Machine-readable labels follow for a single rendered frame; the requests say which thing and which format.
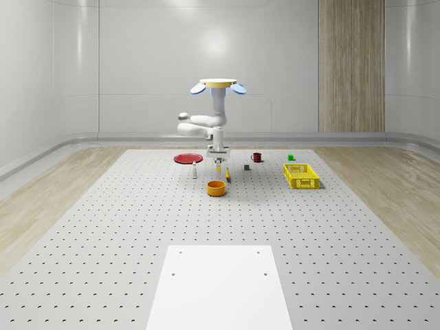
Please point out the yellow basket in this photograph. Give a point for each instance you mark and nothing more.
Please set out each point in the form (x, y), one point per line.
(301, 177)

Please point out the red plate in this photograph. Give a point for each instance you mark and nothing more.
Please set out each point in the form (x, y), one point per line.
(188, 158)

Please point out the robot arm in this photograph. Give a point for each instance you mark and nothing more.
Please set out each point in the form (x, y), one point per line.
(206, 121)

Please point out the small white bottle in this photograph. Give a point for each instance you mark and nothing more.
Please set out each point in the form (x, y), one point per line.
(194, 171)

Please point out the white board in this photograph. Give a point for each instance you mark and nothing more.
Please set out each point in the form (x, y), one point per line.
(220, 288)

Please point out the yellow bowl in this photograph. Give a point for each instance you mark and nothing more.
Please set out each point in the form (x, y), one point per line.
(216, 190)

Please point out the red mug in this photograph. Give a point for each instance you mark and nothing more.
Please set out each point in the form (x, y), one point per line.
(257, 157)

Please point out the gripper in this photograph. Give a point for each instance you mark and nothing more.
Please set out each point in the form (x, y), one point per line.
(218, 151)

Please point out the banana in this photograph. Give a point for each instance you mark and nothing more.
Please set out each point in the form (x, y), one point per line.
(227, 174)

